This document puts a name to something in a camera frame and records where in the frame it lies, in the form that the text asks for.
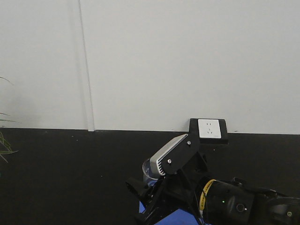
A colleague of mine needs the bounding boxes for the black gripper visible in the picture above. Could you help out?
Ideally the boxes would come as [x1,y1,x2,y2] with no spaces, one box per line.
[126,153,209,225]

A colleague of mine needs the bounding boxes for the clear glass beaker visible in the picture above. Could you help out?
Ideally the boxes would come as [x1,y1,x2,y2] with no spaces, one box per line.
[142,158,158,186]

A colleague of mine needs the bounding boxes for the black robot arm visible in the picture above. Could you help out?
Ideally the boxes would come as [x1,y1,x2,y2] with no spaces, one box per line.
[126,153,300,225]

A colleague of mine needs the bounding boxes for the blue plastic tray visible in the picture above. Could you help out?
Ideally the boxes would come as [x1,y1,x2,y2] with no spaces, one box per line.
[135,180,203,225]

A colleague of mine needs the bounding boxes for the green plant leaves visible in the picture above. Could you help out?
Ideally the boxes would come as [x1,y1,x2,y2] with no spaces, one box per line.
[0,76,21,177]

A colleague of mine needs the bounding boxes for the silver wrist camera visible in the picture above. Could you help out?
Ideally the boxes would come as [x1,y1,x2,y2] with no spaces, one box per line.
[150,134,188,176]

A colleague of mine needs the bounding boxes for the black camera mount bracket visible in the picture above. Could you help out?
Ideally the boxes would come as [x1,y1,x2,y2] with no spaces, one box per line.
[162,134,200,175]

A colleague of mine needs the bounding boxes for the white wall power socket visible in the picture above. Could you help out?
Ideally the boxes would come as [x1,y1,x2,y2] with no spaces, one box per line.
[198,119,221,139]

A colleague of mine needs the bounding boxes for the white wall cable duct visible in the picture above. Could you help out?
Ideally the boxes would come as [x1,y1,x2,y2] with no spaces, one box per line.
[77,0,95,132]

